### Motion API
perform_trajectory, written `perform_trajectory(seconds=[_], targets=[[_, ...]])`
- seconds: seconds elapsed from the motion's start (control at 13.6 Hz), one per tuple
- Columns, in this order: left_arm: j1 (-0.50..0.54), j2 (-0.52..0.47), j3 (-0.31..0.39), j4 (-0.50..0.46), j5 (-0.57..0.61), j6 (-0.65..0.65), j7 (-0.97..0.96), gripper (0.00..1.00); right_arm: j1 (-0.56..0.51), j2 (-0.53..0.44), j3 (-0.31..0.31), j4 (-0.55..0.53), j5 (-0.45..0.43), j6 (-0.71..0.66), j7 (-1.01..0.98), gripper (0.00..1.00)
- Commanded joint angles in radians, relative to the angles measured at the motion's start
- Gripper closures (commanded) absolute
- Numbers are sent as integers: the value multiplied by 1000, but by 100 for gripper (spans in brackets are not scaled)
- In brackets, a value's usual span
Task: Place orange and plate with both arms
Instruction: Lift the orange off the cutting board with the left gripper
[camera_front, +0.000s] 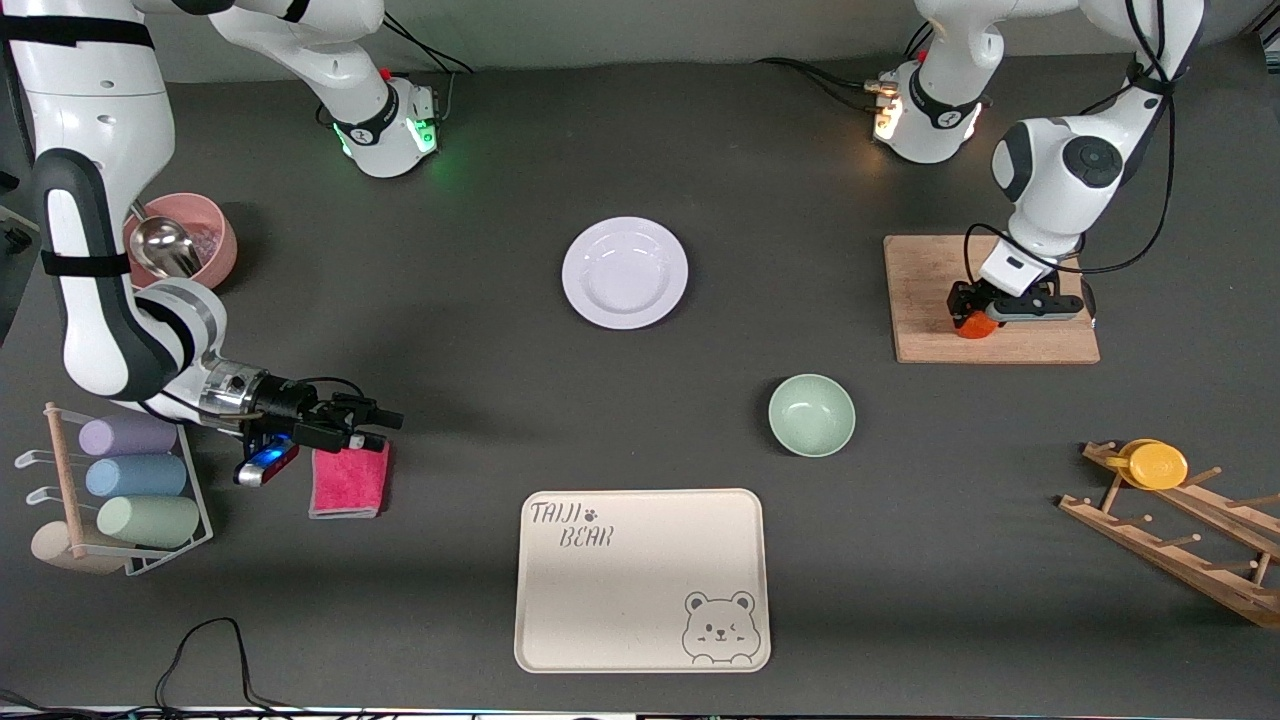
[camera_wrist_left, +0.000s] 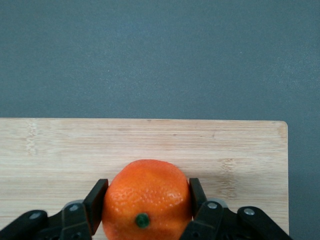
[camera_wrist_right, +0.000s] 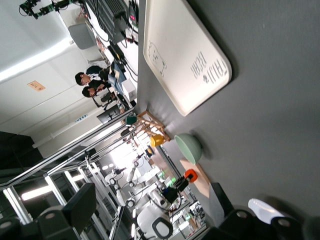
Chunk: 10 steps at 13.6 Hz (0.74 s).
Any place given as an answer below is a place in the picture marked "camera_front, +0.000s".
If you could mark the light green cup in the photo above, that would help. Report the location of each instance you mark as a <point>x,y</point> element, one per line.
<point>148,520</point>

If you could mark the white plate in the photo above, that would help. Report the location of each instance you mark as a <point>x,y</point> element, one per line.
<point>625,272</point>

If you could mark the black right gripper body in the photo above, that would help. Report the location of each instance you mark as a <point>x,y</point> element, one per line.
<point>284,398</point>

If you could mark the cream bear print tray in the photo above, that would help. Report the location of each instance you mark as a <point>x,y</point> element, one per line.
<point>640,580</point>

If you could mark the blue cup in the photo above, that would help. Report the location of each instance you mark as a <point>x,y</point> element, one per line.
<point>135,476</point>

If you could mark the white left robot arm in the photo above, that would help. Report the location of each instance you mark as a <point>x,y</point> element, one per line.
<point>1045,200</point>

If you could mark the wooden cutting board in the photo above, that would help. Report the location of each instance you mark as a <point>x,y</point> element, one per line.
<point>930,300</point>

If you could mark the purple cup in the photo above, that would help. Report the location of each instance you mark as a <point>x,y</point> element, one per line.
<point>128,435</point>

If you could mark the pink bowl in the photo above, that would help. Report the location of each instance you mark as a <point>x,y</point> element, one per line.
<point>215,250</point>

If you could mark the beige cup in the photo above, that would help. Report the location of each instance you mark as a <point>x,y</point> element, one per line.
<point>50,548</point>

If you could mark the orange fruit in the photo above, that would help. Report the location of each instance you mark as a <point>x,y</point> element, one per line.
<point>972,328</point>

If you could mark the wooden peg drying rack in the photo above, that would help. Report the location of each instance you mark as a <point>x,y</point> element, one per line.
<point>1150,548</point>

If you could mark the pink folded cloth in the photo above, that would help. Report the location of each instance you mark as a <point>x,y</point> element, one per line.
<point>350,485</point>

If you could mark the yellow cup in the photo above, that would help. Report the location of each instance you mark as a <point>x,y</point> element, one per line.
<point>1158,465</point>

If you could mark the metal scoop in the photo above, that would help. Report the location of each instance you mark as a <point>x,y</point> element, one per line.
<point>165,245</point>

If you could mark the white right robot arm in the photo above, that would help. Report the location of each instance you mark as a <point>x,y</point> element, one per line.
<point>90,250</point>

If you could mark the pale green bowl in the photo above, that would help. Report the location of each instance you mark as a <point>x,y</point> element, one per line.
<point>811,415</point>

